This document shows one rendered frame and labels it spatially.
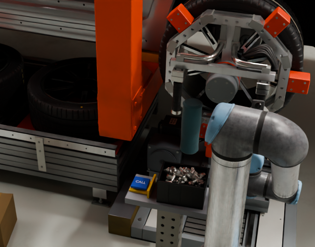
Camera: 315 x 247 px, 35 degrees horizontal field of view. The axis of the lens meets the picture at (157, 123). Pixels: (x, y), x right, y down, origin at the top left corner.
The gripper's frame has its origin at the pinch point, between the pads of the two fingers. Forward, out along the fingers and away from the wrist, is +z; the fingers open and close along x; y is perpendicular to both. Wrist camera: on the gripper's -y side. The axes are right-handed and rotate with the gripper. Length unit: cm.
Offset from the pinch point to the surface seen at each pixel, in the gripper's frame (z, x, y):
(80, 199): 12, -87, 83
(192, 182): -23.2, -21.2, 26.7
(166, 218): -24, -31, 48
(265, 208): 21, 11, 70
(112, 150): 11, -67, 44
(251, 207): 21, 4, 72
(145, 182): -19, -42, 35
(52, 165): 11, -101, 61
